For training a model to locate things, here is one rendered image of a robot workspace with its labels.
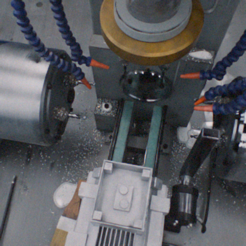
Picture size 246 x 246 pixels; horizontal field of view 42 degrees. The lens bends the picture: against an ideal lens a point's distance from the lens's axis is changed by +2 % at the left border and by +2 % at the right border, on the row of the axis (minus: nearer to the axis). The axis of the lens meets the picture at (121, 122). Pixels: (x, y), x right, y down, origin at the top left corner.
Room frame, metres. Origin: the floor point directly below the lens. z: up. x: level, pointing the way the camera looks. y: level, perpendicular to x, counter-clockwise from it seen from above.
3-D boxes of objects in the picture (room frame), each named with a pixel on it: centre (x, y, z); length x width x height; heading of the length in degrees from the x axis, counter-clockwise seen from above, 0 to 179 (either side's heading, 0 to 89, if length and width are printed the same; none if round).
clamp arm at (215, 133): (0.22, -0.15, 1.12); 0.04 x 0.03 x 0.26; 168
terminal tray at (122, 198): (0.14, 0.00, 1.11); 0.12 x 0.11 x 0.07; 168
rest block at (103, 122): (0.46, 0.05, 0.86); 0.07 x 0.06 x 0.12; 78
